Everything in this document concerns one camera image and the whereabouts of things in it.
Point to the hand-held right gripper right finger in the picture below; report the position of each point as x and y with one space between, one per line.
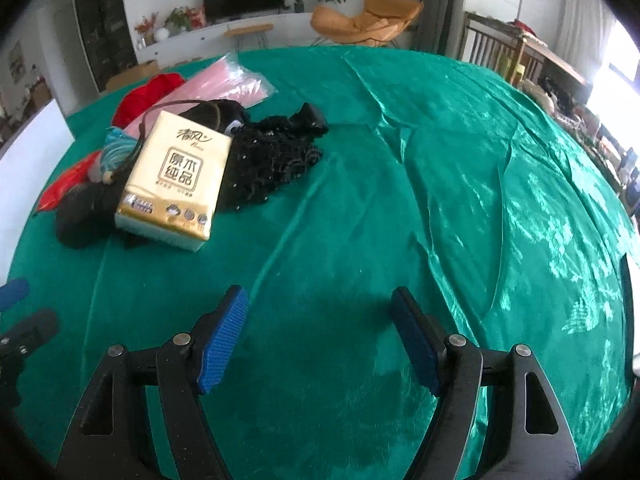
417 345

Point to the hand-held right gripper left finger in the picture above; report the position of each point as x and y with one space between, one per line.
225 335

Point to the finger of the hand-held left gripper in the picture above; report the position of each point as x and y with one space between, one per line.
12 294
30 327

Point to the black plastic bag roll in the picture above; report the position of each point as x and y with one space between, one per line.
80 220

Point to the white storage box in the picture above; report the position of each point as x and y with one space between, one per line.
25 170

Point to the red packet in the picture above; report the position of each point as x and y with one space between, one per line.
70 182

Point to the items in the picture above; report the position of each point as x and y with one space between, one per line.
170 175

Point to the teal yarn ball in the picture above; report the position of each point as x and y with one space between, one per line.
120 152

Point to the red yarn skein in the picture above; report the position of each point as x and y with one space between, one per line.
145 97

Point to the green satin tablecloth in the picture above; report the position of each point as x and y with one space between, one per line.
350 210

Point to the brown cardboard box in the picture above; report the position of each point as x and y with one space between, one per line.
132 74

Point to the tall black display shelf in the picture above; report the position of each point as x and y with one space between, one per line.
100 25

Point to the white television cabinet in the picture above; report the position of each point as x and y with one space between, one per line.
200 40

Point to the red flower branches in vase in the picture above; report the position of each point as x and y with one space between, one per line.
145 27

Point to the white round vase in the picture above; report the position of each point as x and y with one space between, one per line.
160 35

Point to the small wooden stool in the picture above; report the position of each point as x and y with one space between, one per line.
247 28

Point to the wooden desk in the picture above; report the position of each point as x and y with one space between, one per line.
555 62

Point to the wooden slatted chair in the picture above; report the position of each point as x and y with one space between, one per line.
480 35

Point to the potted plant with red flowers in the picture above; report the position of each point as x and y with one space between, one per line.
177 19

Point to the red gift box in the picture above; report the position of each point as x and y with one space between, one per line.
198 16

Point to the orange lounge chair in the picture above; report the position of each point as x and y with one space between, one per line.
380 15

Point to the grey curtain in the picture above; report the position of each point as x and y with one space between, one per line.
440 5

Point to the small green potted plant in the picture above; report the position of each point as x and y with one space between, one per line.
298 1

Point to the white curtain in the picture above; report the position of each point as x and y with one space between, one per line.
580 15

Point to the framed wall picture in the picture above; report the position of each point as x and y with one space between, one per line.
15 62

